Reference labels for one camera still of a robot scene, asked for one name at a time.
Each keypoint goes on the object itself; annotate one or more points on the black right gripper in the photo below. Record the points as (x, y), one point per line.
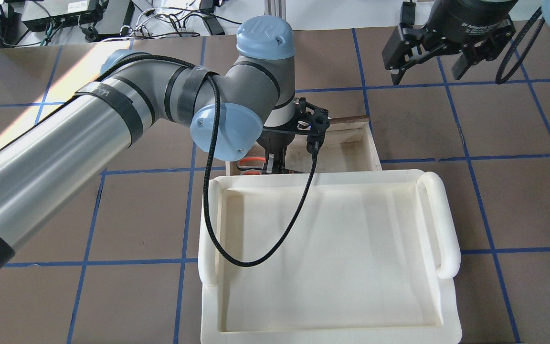
(466, 21)

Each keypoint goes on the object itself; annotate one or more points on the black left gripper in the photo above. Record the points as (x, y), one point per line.
(273, 143)

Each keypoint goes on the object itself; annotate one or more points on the grey orange scissors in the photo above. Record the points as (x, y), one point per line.
(250, 165)

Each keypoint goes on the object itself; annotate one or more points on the wooden drawer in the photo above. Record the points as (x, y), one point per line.
(348, 147)

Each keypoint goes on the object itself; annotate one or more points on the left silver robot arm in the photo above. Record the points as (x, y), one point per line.
(46, 166)

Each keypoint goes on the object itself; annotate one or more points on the cream plastic tray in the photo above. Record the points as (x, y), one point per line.
(371, 259)

